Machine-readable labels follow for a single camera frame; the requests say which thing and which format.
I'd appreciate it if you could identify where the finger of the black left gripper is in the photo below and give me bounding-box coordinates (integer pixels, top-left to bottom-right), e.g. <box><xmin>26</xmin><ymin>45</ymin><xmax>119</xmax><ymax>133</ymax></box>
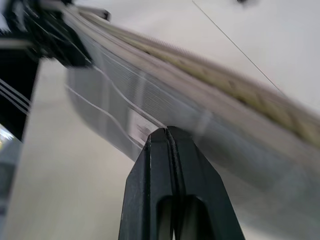
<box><xmin>29</xmin><ymin>13</ymin><xmax>94</xmax><ymax>69</ymax></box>

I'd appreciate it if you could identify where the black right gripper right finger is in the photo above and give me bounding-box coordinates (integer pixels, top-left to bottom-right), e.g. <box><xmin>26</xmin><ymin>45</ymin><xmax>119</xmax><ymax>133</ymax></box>
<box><xmin>166</xmin><ymin>125</ymin><xmax>246</xmax><ymax>240</ymax></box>

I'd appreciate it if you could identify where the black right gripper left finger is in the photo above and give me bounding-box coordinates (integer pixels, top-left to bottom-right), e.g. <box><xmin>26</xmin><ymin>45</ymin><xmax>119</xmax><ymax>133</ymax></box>
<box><xmin>118</xmin><ymin>127</ymin><xmax>179</xmax><ymax>240</ymax></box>

